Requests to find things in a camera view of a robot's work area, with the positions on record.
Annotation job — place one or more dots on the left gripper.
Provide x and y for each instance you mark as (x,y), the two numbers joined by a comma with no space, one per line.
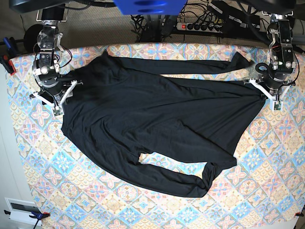
(275,79)

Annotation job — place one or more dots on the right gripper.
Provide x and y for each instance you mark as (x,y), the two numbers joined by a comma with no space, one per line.
(60,87)

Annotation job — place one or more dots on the black t-shirt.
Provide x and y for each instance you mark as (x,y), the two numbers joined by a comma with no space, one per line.
(138,121)

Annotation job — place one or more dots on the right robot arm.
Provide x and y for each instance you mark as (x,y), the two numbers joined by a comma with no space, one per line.
(49,39)

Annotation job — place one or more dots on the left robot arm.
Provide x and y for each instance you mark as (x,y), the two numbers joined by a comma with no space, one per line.
(279,33)

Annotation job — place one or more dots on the black round stool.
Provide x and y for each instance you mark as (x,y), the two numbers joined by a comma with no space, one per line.
(30,37)

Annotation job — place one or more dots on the red black clamp upper left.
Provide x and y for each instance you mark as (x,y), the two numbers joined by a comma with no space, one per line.
(5,59)

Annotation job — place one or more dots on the patterned tablecloth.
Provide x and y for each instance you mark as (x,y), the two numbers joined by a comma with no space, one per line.
(266,188)

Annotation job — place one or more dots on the white floor vent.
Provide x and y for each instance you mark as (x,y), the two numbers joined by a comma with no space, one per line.
(20,205)

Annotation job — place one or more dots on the blue clamp lower left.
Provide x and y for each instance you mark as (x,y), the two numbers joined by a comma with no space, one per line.
(35,215)

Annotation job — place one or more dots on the white power strip red switch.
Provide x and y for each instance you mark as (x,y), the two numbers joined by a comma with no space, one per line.
(199,27)

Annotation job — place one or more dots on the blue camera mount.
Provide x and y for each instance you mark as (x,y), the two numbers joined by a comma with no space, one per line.
(150,7)

